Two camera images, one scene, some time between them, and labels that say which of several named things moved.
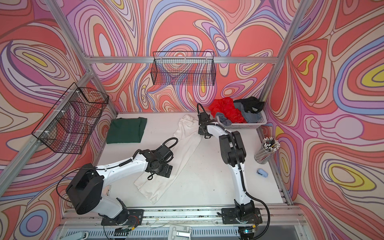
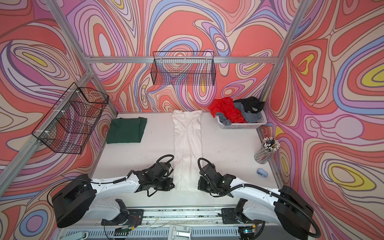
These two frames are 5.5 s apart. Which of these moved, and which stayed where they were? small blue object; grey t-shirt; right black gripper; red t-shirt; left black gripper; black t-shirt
Moved: left black gripper; right black gripper
Stayed: red t-shirt; grey t-shirt; small blue object; black t-shirt
